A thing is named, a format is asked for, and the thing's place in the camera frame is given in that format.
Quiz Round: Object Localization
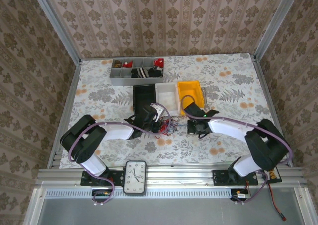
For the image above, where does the black plastic bin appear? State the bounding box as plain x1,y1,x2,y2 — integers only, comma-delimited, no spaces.
132,84,158,115

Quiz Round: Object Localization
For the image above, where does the white plastic bin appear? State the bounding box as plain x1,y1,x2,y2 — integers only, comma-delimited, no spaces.
155,82,181,111

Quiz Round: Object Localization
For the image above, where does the yellow plastic bin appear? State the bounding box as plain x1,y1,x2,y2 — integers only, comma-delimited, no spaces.
176,80,206,117

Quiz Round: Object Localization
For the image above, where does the floral tablecloth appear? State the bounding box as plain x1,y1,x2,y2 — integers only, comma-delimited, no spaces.
59,53,283,170

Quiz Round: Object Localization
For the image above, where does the black cloth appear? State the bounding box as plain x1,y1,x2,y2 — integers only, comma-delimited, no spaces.
148,67,163,78

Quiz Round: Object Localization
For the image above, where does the black white striped sock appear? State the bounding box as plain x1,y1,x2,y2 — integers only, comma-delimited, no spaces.
131,67,150,79

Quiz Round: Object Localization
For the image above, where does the grey compartment organizer box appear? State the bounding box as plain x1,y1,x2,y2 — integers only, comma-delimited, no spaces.
109,57,165,86

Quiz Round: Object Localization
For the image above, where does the black framed white clock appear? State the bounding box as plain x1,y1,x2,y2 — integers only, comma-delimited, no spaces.
123,160,147,195

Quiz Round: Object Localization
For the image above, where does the black power connector box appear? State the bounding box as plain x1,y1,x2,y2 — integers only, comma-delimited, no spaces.
230,189,252,202
91,189,113,203

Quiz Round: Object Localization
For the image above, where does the grey metal panel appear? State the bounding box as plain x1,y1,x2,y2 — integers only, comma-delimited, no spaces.
37,197,305,225

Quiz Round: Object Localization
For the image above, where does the black plate yellow print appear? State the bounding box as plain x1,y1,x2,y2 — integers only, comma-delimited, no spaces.
263,165,283,183

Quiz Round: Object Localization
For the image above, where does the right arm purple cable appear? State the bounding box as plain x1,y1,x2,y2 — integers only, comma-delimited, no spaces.
180,94,294,206

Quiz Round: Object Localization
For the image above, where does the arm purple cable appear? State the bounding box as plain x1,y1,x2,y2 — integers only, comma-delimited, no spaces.
180,94,294,206
67,102,172,207

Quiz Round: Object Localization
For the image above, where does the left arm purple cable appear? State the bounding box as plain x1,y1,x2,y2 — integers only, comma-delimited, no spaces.
67,102,172,207

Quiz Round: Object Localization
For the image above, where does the aluminium front rail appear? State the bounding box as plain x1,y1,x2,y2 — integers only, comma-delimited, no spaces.
36,167,307,189

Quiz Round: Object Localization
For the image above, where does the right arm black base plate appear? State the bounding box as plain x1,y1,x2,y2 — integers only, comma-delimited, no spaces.
212,169,259,186

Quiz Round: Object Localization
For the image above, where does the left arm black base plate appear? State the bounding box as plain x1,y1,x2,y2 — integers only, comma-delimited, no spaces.
81,169,126,187

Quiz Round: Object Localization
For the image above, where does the slotted grey cable duct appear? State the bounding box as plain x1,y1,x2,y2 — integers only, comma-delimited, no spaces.
44,188,234,199

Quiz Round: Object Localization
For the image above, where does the aluminium side rail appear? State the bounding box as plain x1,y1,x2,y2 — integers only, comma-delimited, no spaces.
250,53,294,168
47,61,83,170

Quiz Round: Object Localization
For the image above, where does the red black power wire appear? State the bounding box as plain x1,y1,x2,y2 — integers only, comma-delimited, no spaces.
269,177,287,221

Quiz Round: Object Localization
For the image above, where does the aluminium frame post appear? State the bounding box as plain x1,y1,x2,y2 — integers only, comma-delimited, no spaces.
29,0,82,65
252,0,304,62

